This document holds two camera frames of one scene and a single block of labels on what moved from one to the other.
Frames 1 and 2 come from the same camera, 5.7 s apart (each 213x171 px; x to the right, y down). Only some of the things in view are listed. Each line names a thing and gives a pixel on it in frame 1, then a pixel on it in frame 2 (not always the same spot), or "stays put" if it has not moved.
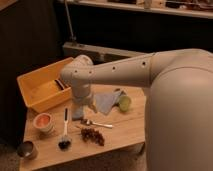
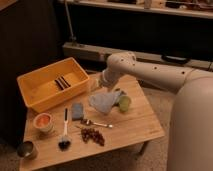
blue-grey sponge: x=78 y=113 stays put
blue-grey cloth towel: x=104 y=102 stays put
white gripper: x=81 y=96 to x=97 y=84
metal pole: x=73 y=38 stays put
